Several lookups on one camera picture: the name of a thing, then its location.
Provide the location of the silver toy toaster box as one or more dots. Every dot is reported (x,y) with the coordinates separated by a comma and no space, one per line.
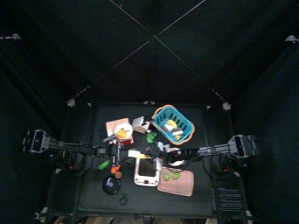
(140,124)

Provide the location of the white plate with orange food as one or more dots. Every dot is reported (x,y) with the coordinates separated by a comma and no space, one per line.
(125,128)

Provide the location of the teal basket with orange rim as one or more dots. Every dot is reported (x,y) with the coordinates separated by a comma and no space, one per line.
(183,132)

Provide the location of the white toy kitchen scale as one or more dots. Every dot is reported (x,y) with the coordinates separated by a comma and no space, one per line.
(147,172)

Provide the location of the white toy food piece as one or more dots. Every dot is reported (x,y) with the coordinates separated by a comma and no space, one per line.
(176,133)

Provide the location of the green round toy vegetable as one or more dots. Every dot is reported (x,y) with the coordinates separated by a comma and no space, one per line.
(175,174)

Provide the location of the yellow toy banana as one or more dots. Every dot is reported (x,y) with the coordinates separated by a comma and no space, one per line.
(171,124)

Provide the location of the green toy cucumber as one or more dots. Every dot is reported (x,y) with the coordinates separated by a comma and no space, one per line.
(103,165)

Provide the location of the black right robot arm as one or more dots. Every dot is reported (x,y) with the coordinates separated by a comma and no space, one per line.
(229,147)

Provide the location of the white printed label sticker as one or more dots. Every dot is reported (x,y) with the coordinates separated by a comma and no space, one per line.
(227,199)

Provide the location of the orange toy carrot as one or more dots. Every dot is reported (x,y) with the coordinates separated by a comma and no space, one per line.
(115,169)

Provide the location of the silver frame corner bracket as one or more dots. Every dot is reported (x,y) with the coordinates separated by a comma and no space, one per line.
(71,102)
(225,106)
(15,36)
(291,39)

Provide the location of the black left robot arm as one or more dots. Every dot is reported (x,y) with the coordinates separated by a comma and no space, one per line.
(57,144)

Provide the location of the white and yellow egg block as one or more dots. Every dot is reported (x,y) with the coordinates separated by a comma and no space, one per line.
(135,153)

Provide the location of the green toy pepper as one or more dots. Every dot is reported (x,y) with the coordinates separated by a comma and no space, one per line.
(151,137)

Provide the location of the brown toy food piece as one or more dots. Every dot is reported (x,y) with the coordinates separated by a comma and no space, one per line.
(117,175)

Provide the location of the green star toy piece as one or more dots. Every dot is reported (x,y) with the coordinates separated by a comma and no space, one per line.
(165,177)

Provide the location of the pink snack box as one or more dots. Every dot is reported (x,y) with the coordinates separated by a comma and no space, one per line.
(111,125)

